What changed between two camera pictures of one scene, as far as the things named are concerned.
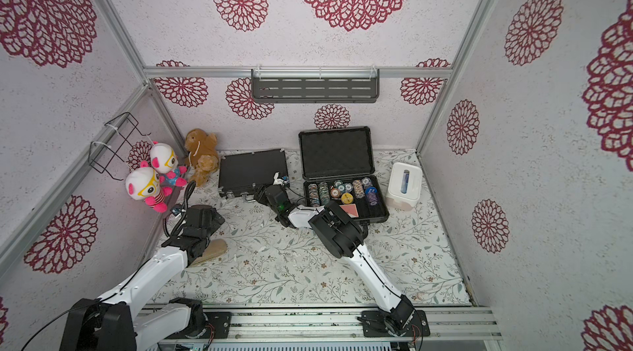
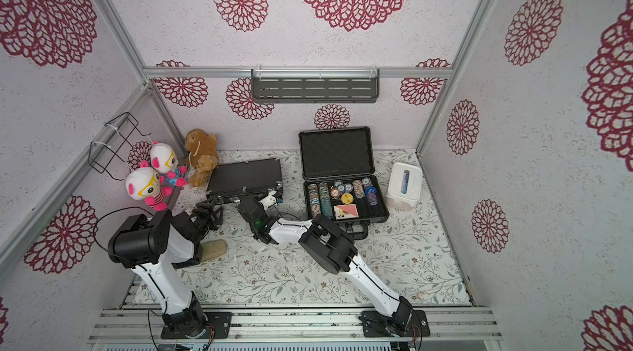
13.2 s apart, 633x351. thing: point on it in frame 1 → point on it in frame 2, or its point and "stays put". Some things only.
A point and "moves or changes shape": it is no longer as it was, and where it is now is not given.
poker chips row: x=319 y=194 stays put
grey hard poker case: x=337 y=165 stays put
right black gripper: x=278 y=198 → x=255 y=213
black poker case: x=244 y=173 moves or changes shape
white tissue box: x=405 y=186 stays put
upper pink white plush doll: x=165 y=161 stays put
